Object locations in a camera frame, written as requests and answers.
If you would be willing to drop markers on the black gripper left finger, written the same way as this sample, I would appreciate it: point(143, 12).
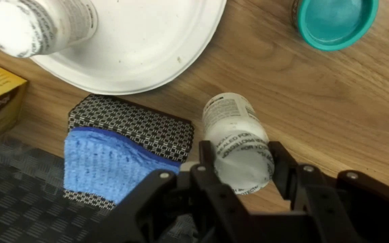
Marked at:
point(213, 206)

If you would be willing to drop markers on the gray mesh box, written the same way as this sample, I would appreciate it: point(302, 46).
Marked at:
point(149, 129)

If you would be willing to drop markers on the white paper plate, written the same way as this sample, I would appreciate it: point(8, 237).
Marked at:
point(136, 48)

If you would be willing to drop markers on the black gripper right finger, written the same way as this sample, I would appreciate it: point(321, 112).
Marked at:
point(330, 202)

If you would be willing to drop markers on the blue sponge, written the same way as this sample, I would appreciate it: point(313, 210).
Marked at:
point(105, 166)

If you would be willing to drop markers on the green tub teal lid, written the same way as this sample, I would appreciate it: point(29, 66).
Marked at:
point(334, 21)

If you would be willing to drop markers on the white pill bottle black print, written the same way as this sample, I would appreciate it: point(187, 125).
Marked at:
point(237, 143)

